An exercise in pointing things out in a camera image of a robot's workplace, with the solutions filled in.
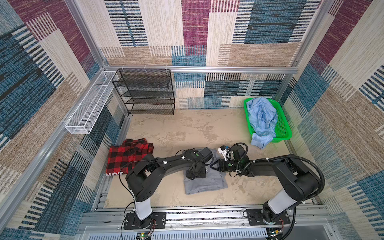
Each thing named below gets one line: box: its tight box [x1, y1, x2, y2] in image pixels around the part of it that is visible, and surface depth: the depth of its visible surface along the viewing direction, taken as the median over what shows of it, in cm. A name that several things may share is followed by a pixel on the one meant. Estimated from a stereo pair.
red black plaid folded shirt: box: [105, 138, 154, 177], surface depth 96 cm
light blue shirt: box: [246, 96, 278, 150], surface depth 107 cm
